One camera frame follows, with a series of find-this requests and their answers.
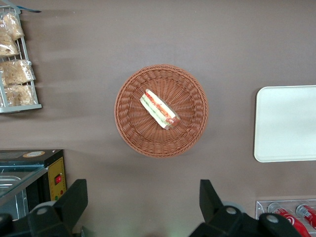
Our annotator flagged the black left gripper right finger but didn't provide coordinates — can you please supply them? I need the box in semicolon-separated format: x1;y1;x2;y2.
189;179;309;237

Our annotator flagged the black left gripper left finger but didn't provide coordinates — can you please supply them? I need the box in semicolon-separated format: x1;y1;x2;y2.
0;179;88;237

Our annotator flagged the beige plastic tray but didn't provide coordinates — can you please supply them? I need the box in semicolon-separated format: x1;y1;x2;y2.
253;85;316;163

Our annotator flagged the tray of packaged snacks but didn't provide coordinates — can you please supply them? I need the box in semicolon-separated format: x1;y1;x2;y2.
0;6;42;114

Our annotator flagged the black food warmer cabinet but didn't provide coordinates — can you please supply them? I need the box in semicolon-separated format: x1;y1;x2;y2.
0;149;68;220

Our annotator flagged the clear acrylic bottle rack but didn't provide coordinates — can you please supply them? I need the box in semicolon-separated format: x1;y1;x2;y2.
255;199;316;237

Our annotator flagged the red cola bottle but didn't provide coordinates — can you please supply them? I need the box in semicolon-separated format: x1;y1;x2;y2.
295;203;316;230
268;202;312;237

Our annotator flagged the round brown wicker basket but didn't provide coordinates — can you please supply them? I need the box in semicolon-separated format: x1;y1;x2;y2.
114;64;210;158

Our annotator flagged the wrapped triangle sandwich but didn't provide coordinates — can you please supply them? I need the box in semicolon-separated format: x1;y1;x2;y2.
139;88;181;131

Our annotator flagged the clear snack bag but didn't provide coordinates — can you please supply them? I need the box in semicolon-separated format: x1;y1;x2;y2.
0;12;25;41
0;59;37;87
0;37;20;59
2;83;39;107

